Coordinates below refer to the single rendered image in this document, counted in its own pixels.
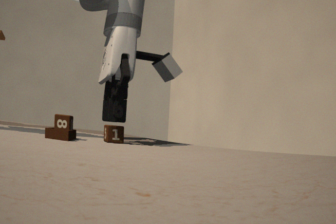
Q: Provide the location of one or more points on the brown wooden tray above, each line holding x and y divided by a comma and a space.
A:
65, 135

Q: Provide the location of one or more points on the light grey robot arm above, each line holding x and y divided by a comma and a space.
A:
130, 13

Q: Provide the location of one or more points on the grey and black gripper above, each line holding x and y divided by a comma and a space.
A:
117, 69

